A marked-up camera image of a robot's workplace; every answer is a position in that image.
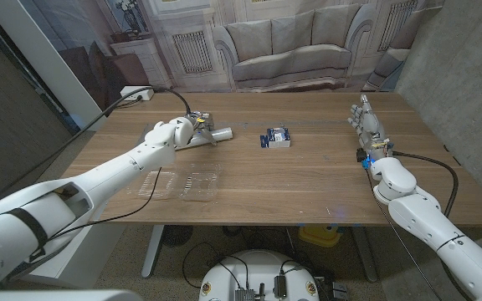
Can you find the white table leg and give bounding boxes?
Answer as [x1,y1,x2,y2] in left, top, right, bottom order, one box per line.
[141,224,166,279]
[351,225,379,283]

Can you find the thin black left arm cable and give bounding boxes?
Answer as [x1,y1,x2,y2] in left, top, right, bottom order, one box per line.
[46,166,163,242]

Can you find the round black floor fan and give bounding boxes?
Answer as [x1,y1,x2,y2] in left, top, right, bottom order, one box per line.
[161,224,194,247]

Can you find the white power strip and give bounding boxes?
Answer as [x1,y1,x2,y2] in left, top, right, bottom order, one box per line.
[119,85,155,102]

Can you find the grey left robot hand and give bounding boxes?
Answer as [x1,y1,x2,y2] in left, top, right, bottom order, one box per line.
[184,110,219,147]

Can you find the blue and white package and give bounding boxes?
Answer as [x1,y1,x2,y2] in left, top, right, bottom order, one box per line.
[259,126,291,149]

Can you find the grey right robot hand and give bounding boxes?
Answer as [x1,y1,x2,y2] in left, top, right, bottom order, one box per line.
[347,94,394,165]

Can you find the black floor cable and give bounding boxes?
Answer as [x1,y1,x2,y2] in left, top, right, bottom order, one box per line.
[181,242,250,290]

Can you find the clear plastic wrap roll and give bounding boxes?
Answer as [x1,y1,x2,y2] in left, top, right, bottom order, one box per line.
[173,127,233,151]

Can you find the clear plastic clamshell container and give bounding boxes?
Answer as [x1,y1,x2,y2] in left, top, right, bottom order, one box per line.
[127,161,222,202]

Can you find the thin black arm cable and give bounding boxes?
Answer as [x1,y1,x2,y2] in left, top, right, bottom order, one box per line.
[365,166,445,301]
[46,166,163,242]

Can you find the white robot torso base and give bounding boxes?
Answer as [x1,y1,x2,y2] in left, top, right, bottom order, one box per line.
[198,249,320,301]

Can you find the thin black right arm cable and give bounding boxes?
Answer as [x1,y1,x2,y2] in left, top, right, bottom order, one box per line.
[365,166,445,301]

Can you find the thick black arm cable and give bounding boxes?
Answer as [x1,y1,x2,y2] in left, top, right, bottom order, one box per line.
[391,150,460,218]
[0,85,193,197]

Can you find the yellow object under table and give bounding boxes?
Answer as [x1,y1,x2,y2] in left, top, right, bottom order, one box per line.
[298,224,342,247]

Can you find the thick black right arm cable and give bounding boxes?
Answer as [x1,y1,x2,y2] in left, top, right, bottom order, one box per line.
[391,150,460,218]

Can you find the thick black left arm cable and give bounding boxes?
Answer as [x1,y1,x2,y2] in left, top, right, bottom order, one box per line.
[0,85,193,197]

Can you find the printed living room backdrop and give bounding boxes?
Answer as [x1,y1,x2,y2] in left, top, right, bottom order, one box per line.
[18,0,445,118]

